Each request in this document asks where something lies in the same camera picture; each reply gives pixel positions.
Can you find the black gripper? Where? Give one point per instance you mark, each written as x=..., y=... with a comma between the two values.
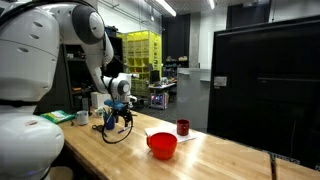
x=122, y=109

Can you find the purple pen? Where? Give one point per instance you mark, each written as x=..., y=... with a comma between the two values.
x=124, y=129

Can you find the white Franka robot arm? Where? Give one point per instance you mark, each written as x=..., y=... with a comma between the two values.
x=30, y=66

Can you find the blue cup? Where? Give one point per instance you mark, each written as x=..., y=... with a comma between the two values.
x=109, y=122

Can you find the white paper napkin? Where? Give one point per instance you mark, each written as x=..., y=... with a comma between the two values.
x=160, y=130

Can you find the white box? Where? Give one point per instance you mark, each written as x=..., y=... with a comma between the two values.
x=99, y=100

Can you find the dark red mug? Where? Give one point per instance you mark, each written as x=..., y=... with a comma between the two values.
x=182, y=127

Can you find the yellow storage shelf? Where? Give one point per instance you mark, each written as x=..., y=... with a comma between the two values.
x=141, y=60

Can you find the grey metal cabinet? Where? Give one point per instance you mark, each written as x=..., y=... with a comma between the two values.
x=193, y=100

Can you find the long ceiling light tube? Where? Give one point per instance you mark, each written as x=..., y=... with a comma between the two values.
x=211, y=4
x=165, y=7

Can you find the large black monitor panel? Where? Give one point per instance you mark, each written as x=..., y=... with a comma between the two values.
x=266, y=90

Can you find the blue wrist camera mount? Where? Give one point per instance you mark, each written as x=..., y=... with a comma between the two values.
x=115, y=104

